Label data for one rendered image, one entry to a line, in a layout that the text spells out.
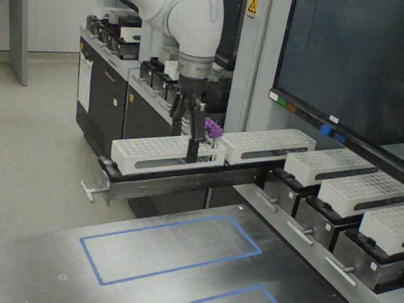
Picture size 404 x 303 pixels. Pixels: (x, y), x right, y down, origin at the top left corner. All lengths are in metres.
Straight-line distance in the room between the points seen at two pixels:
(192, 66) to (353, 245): 0.57
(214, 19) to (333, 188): 0.51
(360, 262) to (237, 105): 0.74
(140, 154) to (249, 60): 0.57
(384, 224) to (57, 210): 1.77
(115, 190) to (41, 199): 1.47
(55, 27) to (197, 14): 3.68
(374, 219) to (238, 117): 0.68
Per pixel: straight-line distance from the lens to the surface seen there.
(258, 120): 1.63
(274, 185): 1.43
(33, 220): 2.56
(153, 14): 1.32
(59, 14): 4.83
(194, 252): 1.04
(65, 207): 2.66
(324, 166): 1.43
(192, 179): 1.35
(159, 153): 1.31
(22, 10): 4.08
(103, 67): 2.78
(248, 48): 1.68
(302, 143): 1.54
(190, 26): 1.23
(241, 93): 1.71
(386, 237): 1.21
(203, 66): 1.26
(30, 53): 4.86
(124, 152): 1.28
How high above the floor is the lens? 1.43
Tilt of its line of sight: 25 degrees down
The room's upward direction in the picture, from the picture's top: 10 degrees clockwise
